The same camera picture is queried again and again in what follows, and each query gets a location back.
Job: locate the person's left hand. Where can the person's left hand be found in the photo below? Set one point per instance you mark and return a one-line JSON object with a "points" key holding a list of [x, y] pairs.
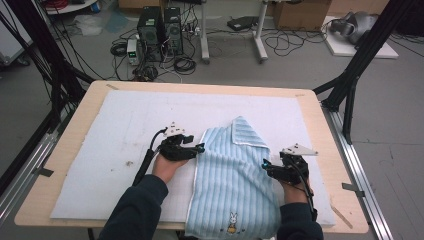
{"points": [[166, 169]]}

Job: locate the cardboard box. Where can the cardboard box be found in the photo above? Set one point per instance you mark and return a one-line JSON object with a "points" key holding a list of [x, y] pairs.
{"points": [[300, 15]]}

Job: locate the black flat box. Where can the black flat box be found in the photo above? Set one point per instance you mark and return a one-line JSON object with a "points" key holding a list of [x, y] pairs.
{"points": [[241, 22]]}

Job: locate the black tape piece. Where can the black tape piece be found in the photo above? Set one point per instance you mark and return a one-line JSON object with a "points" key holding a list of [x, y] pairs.
{"points": [[43, 172], [353, 189]]}

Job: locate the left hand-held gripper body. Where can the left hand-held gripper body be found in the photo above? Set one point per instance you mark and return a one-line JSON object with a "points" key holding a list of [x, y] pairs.
{"points": [[176, 151]]}

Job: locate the black computer tower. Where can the black computer tower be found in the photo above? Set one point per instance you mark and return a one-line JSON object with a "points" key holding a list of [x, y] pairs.
{"points": [[173, 30], [150, 28]]}

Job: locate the blue striped towel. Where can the blue striped towel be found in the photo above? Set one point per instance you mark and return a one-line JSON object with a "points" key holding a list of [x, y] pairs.
{"points": [[226, 180]]}

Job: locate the clear plastic sheet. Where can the clear plastic sheet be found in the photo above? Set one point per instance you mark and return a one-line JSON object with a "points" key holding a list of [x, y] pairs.
{"points": [[87, 25]]}

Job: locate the white floor board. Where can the white floor board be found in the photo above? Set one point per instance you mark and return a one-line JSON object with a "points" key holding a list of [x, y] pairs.
{"points": [[366, 51]]}

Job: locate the black metal frame strut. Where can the black metal frame strut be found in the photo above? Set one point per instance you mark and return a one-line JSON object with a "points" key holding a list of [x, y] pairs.
{"points": [[366, 46], [43, 50]]}

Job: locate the white metal table frame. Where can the white metal table frame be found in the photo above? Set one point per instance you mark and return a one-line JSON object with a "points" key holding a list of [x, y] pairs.
{"points": [[204, 33]]}

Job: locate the white foam mat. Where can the white foam mat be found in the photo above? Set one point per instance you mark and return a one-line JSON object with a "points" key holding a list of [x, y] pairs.
{"points": [[133, 116]]}

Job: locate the person's right hand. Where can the person's right hand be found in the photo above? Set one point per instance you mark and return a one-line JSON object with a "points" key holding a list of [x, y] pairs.
{"points": [[296, 194]]}

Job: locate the white power supply unit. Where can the white power supply unit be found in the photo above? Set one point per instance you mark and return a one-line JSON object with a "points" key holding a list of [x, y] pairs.
{"points": [[132, 51]]}

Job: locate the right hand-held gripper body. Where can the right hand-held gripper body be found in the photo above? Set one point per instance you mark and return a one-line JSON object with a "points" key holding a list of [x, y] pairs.
{"points": [[293, 171]]}

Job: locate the aluminium rail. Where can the aluminium rail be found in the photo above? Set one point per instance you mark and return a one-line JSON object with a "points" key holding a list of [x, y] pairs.
{"points": [[360, 173], [26, 166]]}

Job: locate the white round table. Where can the white round table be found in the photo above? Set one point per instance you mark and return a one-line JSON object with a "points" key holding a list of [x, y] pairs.
{"points": [[71, 7]]}

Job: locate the grey rounded device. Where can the grey rounded device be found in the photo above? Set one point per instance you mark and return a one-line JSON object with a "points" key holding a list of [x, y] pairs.
{"points": [[355, 25]]}

